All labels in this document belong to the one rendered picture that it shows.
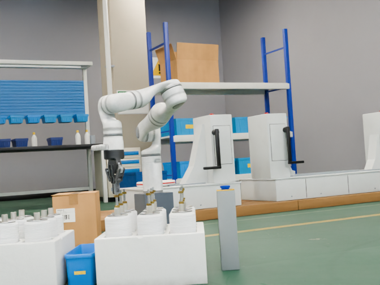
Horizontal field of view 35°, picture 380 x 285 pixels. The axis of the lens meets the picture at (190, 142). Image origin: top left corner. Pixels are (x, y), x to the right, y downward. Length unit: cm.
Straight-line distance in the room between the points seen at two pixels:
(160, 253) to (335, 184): 328
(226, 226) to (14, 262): 80
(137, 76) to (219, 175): 441
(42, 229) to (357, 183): 363
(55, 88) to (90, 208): 510
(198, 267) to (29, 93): 630
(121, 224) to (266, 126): 293
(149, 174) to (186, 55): 497
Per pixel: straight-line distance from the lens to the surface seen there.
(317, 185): 512
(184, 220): 215
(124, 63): 883
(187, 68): 760
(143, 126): 268
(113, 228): 217
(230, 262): 238
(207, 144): 470
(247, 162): 785
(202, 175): 472
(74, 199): 333
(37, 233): 223
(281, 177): 499
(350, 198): 524
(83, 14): 1121
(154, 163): 274
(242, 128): 786
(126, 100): 221
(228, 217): 235
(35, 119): 799
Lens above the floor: 42
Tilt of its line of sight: 2 degrees up
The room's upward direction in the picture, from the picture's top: 4 degrees counter-clockwise
